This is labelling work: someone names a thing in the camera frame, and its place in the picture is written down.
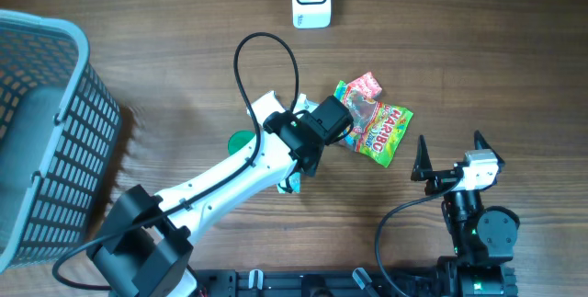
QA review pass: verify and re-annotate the right camera cable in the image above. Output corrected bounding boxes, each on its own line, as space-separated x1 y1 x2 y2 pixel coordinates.
374 177 465 297

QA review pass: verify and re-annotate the teal snack packet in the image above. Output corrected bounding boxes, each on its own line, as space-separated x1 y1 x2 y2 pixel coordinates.
277 172 301 194

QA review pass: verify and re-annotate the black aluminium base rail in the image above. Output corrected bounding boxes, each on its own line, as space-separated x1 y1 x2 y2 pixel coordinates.
192 267 519 297

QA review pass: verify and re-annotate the grey plastic mesh basket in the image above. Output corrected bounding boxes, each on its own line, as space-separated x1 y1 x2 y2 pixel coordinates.
1 10 122 270

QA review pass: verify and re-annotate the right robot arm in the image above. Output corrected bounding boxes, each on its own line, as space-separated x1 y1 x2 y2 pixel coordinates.
411 131 520 297

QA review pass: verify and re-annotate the left camera cable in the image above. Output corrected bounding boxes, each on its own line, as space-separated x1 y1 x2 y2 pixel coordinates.
51 31 300 291

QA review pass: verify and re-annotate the white tissue pack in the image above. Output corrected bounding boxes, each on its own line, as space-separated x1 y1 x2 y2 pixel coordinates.
293 93 319 113

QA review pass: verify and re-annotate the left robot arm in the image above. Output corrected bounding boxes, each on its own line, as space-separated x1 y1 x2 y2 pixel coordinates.
86 92 353 296

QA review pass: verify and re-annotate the green lid plastic jar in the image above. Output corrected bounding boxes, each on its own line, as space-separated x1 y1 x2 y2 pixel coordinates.
227 131 255 155

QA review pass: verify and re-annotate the red small snack pack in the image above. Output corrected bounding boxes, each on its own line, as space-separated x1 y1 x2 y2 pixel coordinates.
347 72 382 99

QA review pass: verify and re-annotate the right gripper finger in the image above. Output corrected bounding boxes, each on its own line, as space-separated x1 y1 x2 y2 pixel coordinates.
412 135 433 180
474 131 505 166

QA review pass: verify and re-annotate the haribo gummy bag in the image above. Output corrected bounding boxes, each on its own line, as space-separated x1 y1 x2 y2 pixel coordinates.
334 81 413 167

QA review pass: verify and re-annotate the camera cable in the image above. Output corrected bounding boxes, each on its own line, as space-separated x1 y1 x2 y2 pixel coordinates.
51 31 300 291
374 177 465 297

